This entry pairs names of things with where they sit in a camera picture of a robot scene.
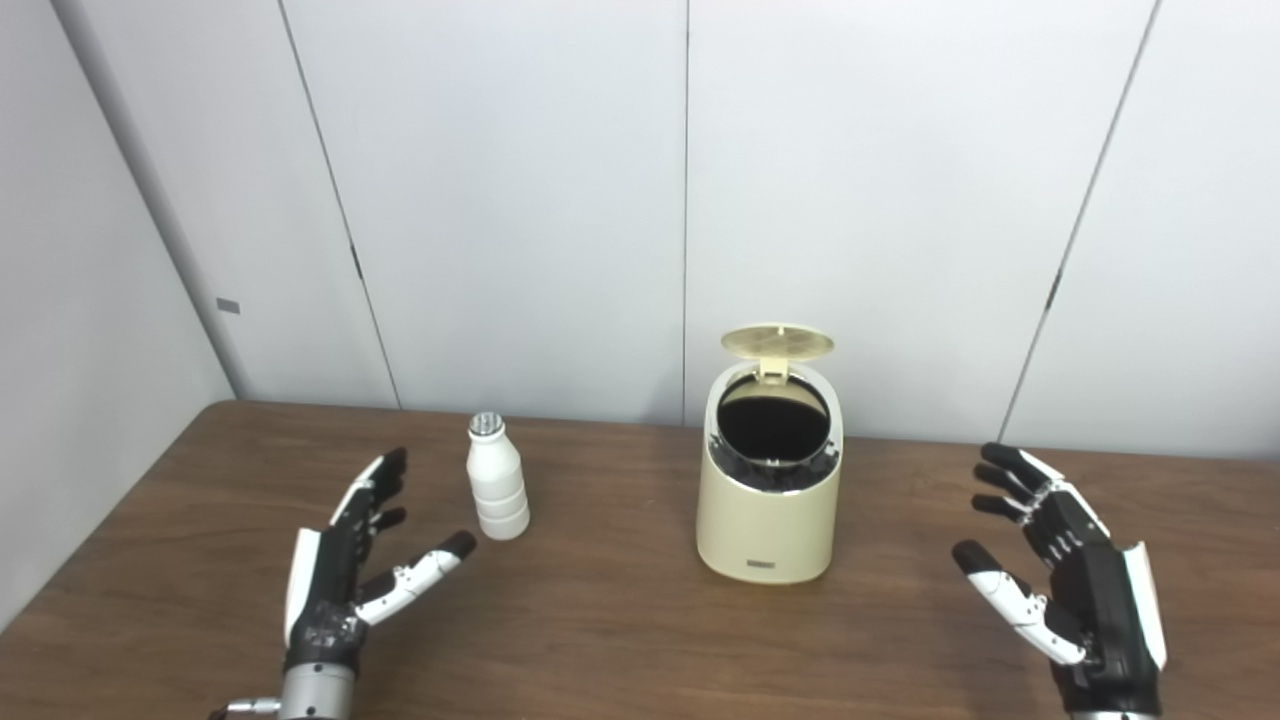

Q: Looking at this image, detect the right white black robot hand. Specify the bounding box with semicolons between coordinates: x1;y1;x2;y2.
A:
951;442;1168;716

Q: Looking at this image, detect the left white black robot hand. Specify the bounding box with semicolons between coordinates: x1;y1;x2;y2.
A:
283;446;478;673

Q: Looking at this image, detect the small white plastic bottle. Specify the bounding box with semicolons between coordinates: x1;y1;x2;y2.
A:
466;411;532;542

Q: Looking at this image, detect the cream round bin lid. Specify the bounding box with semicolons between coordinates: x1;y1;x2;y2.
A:
720;323;835;386

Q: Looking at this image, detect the cream-colored round bin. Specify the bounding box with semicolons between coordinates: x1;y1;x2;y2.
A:
696;360;844;586

